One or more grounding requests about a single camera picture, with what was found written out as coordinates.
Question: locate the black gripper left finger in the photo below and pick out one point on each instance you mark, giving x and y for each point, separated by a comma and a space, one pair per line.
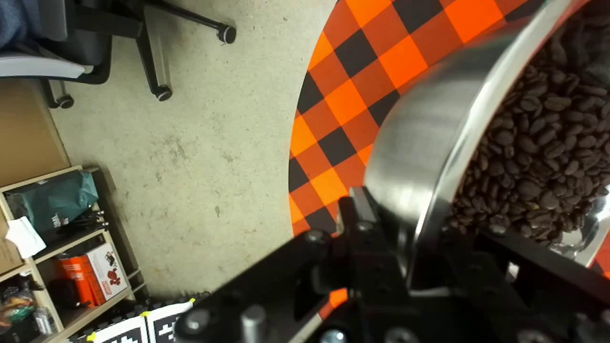
362, 212

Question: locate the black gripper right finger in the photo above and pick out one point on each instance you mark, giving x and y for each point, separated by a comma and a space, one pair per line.
526, 267

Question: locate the stainless steel bowl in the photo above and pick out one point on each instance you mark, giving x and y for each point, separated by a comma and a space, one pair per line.
431, 126

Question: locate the coffee beans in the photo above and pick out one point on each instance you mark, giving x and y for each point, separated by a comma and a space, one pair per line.
545, 145

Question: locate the red black checked tablecloth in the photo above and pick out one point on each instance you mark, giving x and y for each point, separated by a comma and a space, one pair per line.
354, 58

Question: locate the black white tag board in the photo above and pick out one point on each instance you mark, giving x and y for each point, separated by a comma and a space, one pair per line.
120, 332
166, 324

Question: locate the white box with red print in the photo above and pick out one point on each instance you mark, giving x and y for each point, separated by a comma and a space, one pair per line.
110, 269

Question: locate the red canister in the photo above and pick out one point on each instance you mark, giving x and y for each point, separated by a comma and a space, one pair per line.
78, 279

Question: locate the teal bag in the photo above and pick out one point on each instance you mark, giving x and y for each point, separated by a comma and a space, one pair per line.
59, 200

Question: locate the wooden shelf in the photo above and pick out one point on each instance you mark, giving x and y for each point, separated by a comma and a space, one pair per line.
76, 317

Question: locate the black office chair base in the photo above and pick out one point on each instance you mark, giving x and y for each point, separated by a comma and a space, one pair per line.
95, 31

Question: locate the white paper sheet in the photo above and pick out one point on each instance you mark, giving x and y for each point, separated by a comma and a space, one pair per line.
23, 237

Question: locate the brown cardboard box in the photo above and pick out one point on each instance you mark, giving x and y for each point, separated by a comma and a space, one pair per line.
28, 134

